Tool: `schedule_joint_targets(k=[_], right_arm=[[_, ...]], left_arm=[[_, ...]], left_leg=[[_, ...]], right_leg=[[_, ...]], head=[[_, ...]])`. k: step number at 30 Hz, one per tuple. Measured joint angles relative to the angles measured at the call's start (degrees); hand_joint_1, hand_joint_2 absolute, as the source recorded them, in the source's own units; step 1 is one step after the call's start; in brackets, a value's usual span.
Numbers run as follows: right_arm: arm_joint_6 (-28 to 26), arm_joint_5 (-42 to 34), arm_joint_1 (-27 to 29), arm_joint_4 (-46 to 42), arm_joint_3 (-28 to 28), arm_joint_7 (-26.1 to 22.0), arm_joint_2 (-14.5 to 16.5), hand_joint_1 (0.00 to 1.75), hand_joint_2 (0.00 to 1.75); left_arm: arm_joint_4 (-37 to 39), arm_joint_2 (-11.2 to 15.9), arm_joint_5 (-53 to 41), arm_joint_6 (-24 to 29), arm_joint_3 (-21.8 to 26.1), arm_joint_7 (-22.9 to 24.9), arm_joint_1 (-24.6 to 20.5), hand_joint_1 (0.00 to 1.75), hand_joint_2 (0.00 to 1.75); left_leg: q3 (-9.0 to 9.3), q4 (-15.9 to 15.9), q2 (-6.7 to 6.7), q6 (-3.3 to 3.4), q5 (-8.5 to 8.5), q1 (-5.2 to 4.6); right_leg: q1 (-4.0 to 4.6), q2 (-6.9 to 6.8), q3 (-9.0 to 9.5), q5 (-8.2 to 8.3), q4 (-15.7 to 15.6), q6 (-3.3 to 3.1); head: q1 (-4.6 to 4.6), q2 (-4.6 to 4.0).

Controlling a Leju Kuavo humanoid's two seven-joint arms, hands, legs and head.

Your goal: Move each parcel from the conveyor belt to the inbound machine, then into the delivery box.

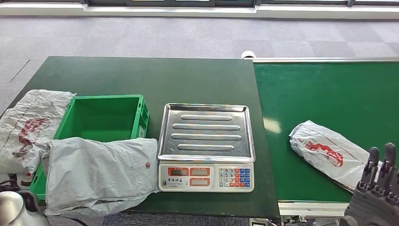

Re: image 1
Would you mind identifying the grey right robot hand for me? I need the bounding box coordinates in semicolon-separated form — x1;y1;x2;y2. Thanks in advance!
344;143;399;226

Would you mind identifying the grey parcel bag red print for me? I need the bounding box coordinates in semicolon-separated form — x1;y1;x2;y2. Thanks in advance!
42;137;160;219

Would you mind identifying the white parcel bag red stripe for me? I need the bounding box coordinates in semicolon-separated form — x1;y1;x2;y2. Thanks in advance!
289;120;383;193

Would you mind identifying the white parcel bag dark print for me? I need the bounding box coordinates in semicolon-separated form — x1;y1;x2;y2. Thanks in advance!
0;171;33;192

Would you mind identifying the white parcel bag red print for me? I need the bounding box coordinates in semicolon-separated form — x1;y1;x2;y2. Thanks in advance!
0;89;76;185

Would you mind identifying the electronic scale with steel tray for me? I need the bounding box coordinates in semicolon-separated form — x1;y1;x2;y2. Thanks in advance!
157;103;255;193

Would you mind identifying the white window sill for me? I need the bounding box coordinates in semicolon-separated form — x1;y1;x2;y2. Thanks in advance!
0;0;399;20

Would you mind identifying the green plastic crate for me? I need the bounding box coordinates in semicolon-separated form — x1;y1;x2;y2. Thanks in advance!
29;95;150;202

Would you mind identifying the green conveyor belt aluminium frame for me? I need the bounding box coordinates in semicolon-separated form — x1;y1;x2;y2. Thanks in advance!
253;57;399;219

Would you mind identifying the dark window frame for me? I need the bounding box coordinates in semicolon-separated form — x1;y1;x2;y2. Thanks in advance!
81;0;399;8

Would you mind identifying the black left camera cable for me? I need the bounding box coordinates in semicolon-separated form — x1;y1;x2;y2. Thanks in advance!
61;216;89;226

